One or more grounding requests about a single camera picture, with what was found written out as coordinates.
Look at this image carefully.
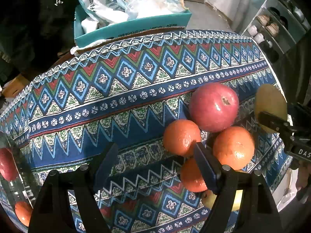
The white shoe rack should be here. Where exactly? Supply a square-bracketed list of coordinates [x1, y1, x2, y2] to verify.
[241, 0, 310, 63]

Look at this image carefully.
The dark red apple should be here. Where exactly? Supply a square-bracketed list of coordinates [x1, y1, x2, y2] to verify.
[0, 148, 18, 182]

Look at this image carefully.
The teal cardboard box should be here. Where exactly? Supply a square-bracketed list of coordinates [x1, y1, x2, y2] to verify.
[74, 5, 191, 47]

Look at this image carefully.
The orange tangerine front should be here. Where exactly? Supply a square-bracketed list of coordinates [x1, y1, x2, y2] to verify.
[212, 126, 255, 170]

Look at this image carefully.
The clear plastic bag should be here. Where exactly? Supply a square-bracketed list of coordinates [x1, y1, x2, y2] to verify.
[125, 0, 188, 19]

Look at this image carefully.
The orange tangerine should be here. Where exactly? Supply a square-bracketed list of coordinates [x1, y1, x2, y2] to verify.
[180, 157, 207, 192]
[212, 126, 255, 170]
[15, 201, 33, 227]

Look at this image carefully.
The orange tangerine hidden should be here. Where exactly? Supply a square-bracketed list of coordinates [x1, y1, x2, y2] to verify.
[163, 119, 201, 157]

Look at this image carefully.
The yellow pear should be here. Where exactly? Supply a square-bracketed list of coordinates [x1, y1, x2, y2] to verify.
[201, 190, 243, 211]

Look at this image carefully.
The right human hand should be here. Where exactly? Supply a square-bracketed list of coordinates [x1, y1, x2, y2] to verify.
[296, 160, 310, 203]

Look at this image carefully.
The patterned blue tablecloth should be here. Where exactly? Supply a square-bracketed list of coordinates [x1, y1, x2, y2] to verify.
[1, 30, 292, 232]

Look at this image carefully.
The black hanging jacket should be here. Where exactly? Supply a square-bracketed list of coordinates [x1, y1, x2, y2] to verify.
[1, 0, 79, 84]

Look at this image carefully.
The red apple with stem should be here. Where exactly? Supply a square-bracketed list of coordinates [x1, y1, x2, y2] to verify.
[189, 83, 239, 133]

